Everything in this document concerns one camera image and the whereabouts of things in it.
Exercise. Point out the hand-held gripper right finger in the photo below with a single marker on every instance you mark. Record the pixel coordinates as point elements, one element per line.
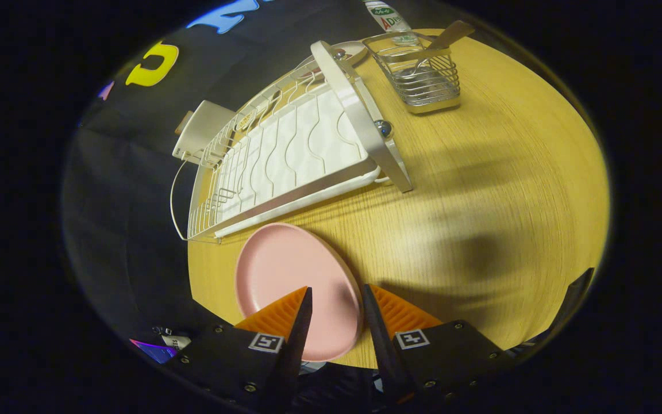
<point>383,345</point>

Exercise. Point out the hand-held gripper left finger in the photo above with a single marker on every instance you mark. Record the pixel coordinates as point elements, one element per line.
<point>299,345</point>

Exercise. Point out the pink plate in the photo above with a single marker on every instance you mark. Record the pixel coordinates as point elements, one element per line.
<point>291,270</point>

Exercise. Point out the grey round plate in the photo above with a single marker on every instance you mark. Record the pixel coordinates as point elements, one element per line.
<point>357,52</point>

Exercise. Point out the purple lit screen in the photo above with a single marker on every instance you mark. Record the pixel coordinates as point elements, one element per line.
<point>156,352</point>

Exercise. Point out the white ribbed drip tray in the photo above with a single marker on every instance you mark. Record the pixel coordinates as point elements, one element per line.
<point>308,149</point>

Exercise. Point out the black backdrop cloth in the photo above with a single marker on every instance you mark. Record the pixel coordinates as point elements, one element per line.
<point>124,201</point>

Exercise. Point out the white toaster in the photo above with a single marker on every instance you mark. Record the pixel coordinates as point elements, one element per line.
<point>207,129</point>

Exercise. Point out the brown toast slice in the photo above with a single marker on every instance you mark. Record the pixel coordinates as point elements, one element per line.
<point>183,122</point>

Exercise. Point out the white green drink bottle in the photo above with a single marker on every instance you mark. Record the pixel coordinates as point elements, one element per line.
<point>385,14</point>

